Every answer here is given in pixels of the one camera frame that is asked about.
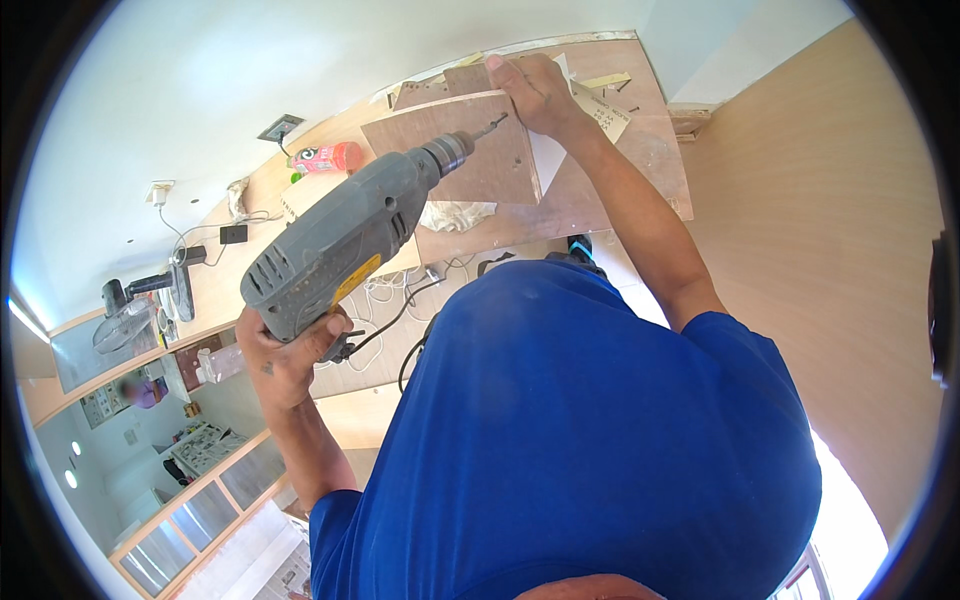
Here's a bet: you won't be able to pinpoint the person's left hand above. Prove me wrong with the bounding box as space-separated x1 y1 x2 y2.
234 306 354 412

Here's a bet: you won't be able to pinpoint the person's right hand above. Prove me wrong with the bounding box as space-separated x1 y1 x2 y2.
485 52 585 144

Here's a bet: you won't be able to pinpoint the square plywood board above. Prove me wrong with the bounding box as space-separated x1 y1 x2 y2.
360 90 543 207

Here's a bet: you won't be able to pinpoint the grey electric drill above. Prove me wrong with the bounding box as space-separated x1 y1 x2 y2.
240 112 510 366

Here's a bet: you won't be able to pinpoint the clear plastic container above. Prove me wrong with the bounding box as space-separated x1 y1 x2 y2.
196 343 249 385

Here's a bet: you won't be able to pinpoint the white paper sheet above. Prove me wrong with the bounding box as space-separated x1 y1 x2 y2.
525 52 573 198

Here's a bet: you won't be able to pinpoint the small plywood offcut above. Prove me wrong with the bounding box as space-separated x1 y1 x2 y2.
393 63 498 112

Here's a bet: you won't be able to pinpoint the large plywood work sheet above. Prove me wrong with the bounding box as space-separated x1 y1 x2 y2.
283 31 696 280

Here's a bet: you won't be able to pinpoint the black power tool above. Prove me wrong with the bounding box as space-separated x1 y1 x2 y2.
124 245 208 324

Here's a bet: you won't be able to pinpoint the white crumpled rag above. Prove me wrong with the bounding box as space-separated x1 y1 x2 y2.
418 199 498 234

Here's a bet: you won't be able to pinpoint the wood block offcut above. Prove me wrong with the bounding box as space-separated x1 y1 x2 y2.
667 102 721 144

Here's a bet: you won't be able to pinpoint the person's legs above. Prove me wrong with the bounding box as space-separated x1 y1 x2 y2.
543 234 610 280

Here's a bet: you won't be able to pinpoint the black table fan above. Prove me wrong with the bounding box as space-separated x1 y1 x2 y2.
92 279 160 356

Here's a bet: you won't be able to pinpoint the wooden cabinet with glass doors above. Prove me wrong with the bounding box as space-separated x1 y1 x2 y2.
107 429 303 600

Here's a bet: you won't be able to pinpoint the spread newspapers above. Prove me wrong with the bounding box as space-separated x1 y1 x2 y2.
178 517 313 600

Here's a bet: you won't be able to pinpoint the pink drink bottle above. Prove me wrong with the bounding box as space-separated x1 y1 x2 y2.
289 141 366 182

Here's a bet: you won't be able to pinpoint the person's body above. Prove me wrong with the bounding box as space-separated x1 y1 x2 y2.
309 258 823 600

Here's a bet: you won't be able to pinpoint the black drill cable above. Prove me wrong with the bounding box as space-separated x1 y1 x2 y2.
346 276 445 393

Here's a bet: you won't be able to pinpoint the white cable tangle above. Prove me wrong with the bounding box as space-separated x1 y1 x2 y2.
318 258 455 376

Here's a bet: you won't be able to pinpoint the grey wall socket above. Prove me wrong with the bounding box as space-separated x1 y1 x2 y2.
257 114 306 144

